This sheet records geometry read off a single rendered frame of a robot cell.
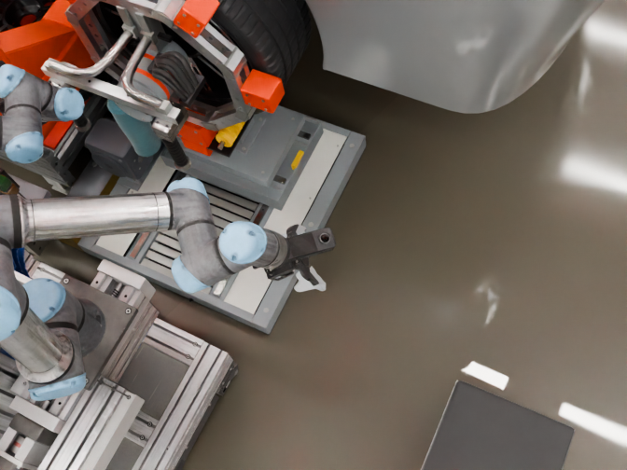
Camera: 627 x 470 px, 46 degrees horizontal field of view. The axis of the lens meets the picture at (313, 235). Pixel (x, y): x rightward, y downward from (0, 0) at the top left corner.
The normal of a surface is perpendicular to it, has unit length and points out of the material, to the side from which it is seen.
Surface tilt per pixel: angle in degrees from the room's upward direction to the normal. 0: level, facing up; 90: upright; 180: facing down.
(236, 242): 21
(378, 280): 0
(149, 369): 0
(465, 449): 0
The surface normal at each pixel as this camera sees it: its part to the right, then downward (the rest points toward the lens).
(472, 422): -0.11, -0.41
